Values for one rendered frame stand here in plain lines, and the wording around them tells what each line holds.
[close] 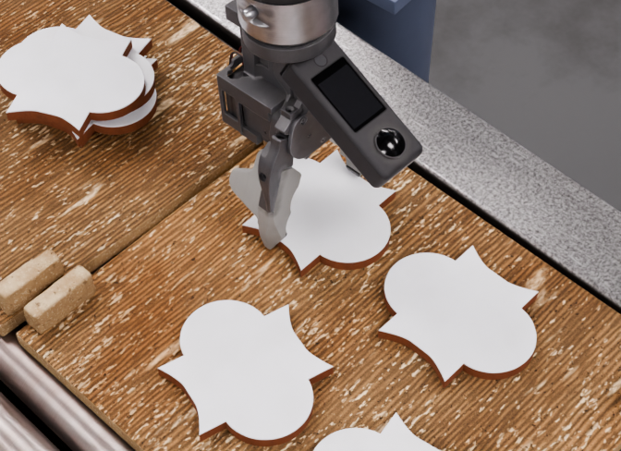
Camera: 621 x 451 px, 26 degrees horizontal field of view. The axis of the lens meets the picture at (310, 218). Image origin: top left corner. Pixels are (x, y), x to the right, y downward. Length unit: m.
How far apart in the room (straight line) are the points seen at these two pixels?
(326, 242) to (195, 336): 0.14
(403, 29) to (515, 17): 1.12
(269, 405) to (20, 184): 0.32
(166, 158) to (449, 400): 0.34
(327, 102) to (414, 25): 0.64
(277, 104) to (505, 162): 0.27
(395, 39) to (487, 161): 0.43
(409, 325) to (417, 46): 0.65
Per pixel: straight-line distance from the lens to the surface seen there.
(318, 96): 1.00
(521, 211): 1.20
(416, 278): 1.10
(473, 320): 1.08
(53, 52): 1.24
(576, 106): 2.57
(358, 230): 1.13
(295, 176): 1.08
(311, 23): 0.98
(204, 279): 1.11
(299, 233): 1.12
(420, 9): 1.62
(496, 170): 1.22
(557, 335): 1.10
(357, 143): 1.00
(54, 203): 1.18
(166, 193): 1.17
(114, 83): 1.20
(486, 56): 2.64
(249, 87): 1.05
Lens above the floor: 1.83
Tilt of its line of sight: 51 degrees down
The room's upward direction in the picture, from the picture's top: straight up
